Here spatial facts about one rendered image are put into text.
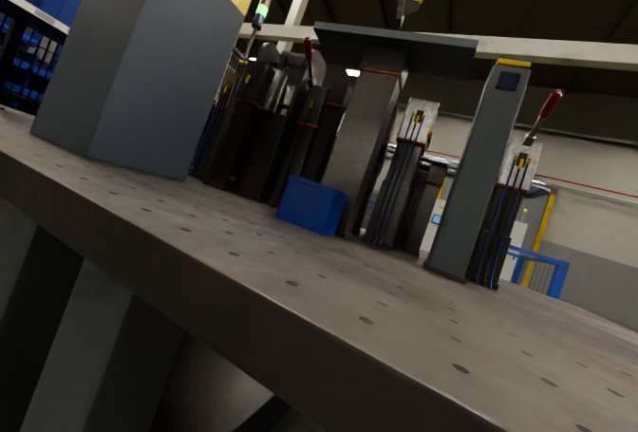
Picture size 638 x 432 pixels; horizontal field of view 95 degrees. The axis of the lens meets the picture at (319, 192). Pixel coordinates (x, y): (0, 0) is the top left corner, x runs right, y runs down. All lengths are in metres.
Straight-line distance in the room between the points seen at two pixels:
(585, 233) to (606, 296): 2.41
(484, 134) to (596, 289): 15.25
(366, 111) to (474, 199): 0.29
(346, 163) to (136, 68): 0.43
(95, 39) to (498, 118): 0.77
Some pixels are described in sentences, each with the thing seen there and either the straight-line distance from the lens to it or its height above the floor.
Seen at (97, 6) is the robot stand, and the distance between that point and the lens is 0.75.
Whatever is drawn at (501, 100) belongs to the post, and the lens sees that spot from 0.71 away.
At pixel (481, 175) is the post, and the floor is 0.91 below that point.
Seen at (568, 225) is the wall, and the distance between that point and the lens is 15.74.
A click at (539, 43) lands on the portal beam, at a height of 3.45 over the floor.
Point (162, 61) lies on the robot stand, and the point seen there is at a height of 0.90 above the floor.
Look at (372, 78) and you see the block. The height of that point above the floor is 1.07.
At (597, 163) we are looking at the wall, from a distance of 16.49.
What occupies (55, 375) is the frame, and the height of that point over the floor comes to 0.53.
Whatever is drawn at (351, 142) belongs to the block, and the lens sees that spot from 0.68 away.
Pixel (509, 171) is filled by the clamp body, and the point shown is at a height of 0.98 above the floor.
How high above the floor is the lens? 0.75
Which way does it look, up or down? 2 degrees up
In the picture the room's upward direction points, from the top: 19 degrees clockwise
